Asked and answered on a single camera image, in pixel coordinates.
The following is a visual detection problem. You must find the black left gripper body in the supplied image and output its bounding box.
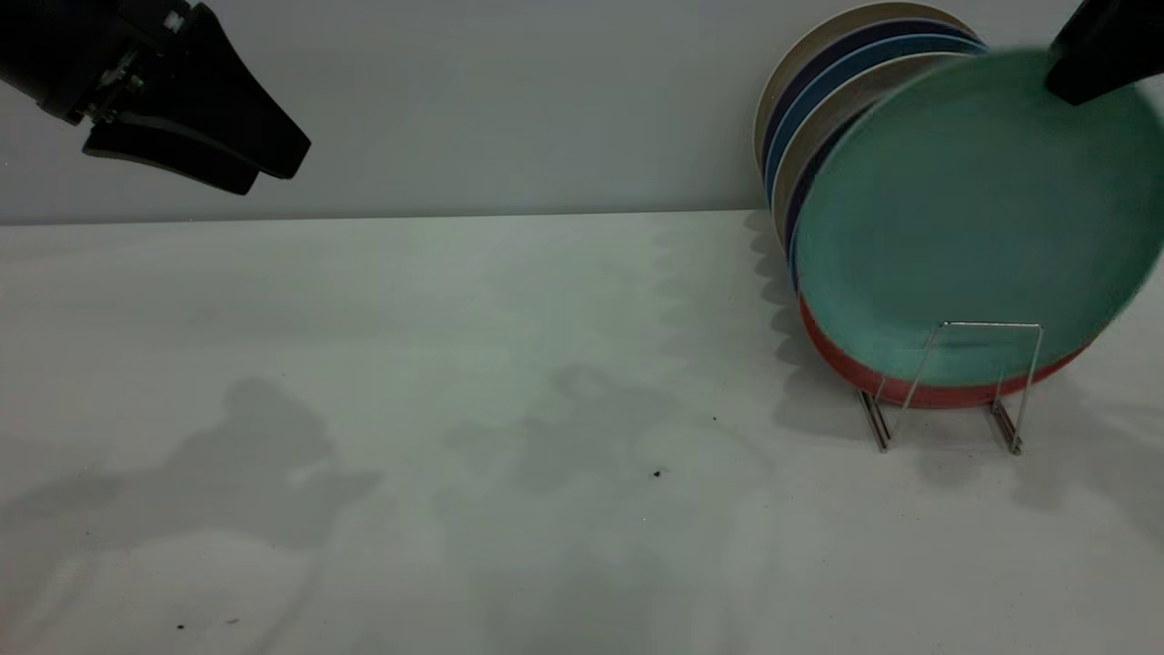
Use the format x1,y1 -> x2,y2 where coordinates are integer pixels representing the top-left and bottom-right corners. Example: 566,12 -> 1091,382
0,0 -> 196,126

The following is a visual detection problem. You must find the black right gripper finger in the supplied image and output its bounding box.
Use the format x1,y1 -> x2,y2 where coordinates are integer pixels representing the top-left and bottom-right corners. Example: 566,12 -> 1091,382
1046,0 -> 1164,106

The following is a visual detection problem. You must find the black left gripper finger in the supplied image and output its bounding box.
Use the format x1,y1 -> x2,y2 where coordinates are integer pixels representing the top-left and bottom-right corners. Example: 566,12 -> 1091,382
116,3 -> 313,180
82,116 -> 262,197

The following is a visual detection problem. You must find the green round plate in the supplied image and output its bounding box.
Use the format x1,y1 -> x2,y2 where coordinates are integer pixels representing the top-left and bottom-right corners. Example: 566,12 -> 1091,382
793,47 -> 1164,386

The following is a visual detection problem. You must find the teal blue round plate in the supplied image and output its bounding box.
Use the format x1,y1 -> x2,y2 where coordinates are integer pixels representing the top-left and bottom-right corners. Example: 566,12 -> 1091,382
762,35 -> 990,206

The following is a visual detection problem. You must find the dark navy round plate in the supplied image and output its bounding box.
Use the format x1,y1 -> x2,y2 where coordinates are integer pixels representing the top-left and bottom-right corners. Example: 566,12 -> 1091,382
758,20 -> 978,174

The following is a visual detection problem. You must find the cream beige round plate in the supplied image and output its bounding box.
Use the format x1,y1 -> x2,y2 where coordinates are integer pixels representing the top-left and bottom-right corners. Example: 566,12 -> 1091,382
750,2 -> 974,169

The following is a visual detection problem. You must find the olive beige round plate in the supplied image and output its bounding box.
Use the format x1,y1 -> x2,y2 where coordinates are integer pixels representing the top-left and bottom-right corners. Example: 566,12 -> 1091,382
771,53 -> 967,248

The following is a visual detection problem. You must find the dark purple round plate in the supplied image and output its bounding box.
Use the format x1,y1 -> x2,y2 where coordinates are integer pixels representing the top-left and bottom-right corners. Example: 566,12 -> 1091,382
784,116 -> 860,251

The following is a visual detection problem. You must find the pink round plate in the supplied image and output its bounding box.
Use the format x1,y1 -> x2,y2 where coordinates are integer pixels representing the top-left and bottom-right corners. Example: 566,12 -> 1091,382
798,296 -> 1094,408

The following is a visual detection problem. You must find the metal wire plate rack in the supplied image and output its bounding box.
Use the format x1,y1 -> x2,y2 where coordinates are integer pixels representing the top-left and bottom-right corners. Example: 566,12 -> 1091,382
858,320 -> 1047,455

